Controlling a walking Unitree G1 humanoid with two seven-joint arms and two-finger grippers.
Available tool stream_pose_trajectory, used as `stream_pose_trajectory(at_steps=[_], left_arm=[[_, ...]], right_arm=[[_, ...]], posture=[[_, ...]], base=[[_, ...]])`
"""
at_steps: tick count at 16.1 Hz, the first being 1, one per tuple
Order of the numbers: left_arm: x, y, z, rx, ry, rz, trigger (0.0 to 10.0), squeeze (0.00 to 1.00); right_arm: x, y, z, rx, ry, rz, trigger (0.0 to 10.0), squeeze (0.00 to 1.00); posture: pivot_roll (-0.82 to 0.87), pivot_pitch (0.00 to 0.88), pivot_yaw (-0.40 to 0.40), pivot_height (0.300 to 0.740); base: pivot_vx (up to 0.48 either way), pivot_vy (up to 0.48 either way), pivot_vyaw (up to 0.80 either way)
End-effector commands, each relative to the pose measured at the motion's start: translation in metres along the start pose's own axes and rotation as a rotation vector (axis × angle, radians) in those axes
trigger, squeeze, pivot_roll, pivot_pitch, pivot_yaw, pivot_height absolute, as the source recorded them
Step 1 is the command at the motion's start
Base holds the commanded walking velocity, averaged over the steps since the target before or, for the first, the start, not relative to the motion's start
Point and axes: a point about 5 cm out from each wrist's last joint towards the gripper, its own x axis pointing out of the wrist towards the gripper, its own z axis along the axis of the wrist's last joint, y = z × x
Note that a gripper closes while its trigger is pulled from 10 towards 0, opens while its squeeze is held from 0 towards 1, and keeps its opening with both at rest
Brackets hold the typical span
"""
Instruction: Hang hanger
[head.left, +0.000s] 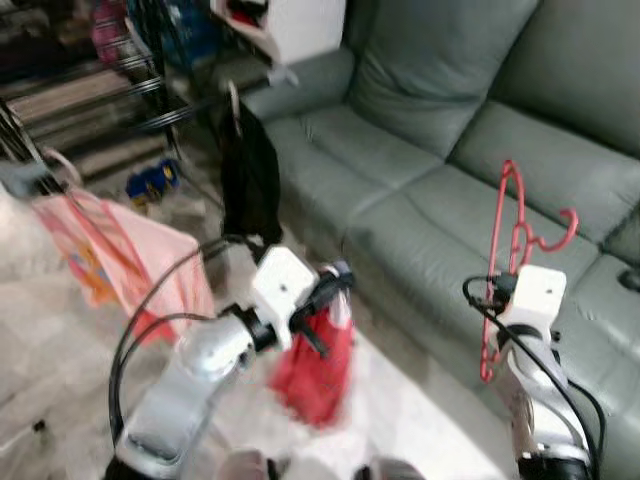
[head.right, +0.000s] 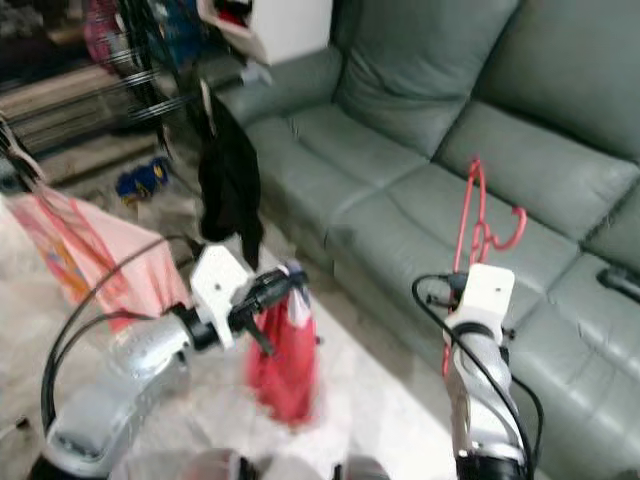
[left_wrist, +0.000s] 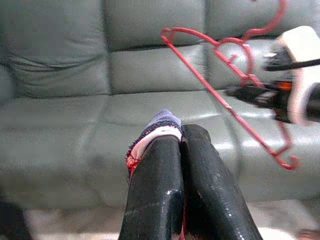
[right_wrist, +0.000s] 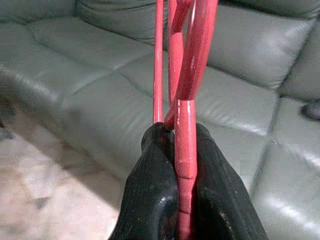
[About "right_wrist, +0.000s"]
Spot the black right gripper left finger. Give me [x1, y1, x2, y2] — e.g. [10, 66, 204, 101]
[107, 123, 180, 240]

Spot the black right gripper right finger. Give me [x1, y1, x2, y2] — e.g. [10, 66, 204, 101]
[192, 122, 268, 240]

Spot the red plastic clothes hanger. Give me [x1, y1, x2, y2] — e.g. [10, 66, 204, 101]
[152, 0, 220, 240]

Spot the grey green leather sofa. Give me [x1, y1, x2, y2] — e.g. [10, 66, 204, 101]
[0, 0, 320, 240]

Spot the grey green leather cushion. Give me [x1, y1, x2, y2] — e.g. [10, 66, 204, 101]
[77, 0, 226, 51]

